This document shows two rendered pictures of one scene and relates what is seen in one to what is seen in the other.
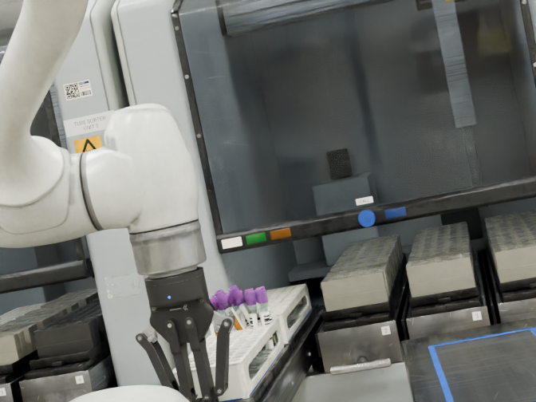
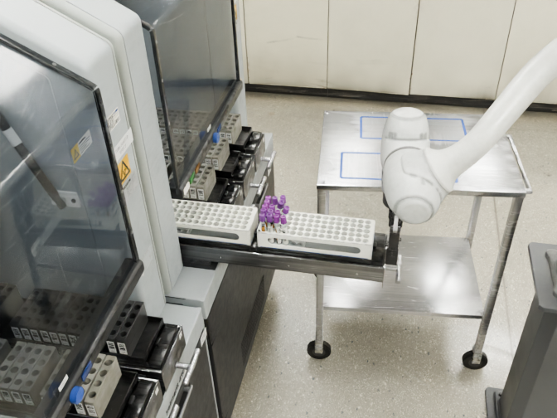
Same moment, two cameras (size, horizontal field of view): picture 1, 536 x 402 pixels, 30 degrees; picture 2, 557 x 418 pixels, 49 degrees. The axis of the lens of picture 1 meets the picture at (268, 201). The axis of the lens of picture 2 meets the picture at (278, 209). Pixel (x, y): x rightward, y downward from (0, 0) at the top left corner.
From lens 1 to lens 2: 213 cm
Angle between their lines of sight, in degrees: 87
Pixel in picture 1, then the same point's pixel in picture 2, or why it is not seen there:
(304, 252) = not seen: outside the picture
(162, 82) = (146, 90)
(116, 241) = (141, 230)
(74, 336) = (140, 319)
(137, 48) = (134, 66)
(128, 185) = not seen: hidden behind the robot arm
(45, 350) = (130, 347)
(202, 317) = not seen: hidden behind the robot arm
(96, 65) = (118, 91)
